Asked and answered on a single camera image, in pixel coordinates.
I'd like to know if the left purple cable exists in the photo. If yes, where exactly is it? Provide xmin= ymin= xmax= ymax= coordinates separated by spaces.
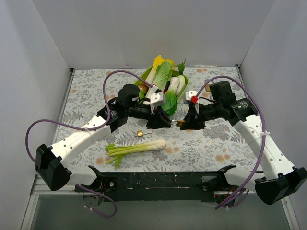
xmin=25 ymin=70 xmax=156 ymax=218

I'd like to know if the purple cable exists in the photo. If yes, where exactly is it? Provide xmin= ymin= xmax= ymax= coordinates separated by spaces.
xmin=195 ymin=75 xmax=267 ymax=209
xmin=25 ymin=70 xmax=156 ymax=218

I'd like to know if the toy bok choy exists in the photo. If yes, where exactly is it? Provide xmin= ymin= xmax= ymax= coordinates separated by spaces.
xmin=167 ymin=75 xmax=186 ymax=96

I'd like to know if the toy brown mushroom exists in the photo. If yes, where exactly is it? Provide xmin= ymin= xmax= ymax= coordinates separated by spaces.
xmin=138 ymin=84 xmax=148 ymax=93

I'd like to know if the toy leafy green sprig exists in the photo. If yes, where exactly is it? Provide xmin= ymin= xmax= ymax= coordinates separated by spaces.
xmin=177 ymin=60 xmax=186 ymax=75

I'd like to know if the large toy napa cabbage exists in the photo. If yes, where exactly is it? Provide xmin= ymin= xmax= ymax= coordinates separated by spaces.
xmin=146 ymin=60 xmax=175 ymax=91

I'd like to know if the yellow toy cabbage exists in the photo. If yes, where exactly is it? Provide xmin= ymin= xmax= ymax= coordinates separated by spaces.
xmin=146 ymin=55 xmax=175 ymax=84

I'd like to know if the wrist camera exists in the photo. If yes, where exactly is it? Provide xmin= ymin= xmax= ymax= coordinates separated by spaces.
xmin=183 ymin=90 xmax=198 ymax=104
xmin=150 ymin=92 xmax=166 ymax=107

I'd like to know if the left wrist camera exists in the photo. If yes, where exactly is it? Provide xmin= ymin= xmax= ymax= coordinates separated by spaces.
xmin=150 ymin=92 xmax=166 ymax=107

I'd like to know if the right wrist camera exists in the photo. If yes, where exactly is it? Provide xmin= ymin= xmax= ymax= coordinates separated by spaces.
xmin=183 ymin=90 xmax=198 ymax=104

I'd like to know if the green plastic basket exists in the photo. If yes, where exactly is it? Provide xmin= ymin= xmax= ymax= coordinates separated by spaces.
xmin=140 ymin=66 xmax=189 ymax=101

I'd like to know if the small brass padlock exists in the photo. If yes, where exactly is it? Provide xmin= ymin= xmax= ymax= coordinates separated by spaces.
xmin=171 ymin=120 xmax=185 ymax=127

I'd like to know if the small brass padlock open shackle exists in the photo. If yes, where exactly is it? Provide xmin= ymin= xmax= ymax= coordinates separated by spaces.
xmin=136 ymin=130 xmax=153 ymax=139

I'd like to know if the floral table mat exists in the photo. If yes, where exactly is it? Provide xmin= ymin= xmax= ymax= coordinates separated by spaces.
xmin=62 ymin=69 xmax=257 ymax=172

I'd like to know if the toy celery stalk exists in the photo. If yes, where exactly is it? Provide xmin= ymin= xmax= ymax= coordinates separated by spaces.
xmin=105 ymin=139 xmax=166 ymax=168

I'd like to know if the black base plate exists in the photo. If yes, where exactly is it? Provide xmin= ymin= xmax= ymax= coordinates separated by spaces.
xmin=43 ymin=167 xmax=248 ymax=203

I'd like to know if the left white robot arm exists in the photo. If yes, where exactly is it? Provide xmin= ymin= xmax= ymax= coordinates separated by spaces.
xmin=35 ymin=84 xmax=171 ymax=192

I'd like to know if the aluminium frame rail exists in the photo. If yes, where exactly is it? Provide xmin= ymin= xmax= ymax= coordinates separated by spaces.
xmin=20 ymin=173 xmax=80 ymax=230

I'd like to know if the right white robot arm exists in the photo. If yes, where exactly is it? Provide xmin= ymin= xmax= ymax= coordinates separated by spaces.
xmin=180 ymin=81 xmax=307 ymax=205

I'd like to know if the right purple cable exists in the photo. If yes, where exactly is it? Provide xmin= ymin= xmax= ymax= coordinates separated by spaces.
xmin=195 ymin=75 xmax=267 ymax=209

